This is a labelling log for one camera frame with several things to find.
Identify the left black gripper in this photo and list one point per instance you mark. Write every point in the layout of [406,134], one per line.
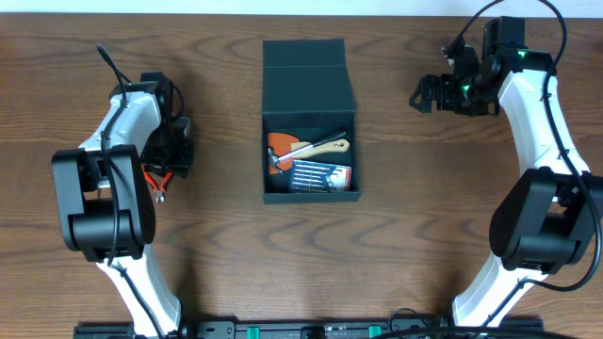
[171,160]

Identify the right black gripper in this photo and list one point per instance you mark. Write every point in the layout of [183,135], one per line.
[447,102]

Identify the dark green flip-lid box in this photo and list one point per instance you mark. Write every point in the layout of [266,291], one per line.
[307,94]

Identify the blue precision screwdriver set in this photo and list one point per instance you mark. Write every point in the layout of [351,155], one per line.
[314,177]

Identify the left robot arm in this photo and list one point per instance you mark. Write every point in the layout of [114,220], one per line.
[107,189]

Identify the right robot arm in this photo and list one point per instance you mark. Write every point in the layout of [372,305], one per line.
[550,216]

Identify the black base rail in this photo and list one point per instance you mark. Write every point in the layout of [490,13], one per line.
[293,330]

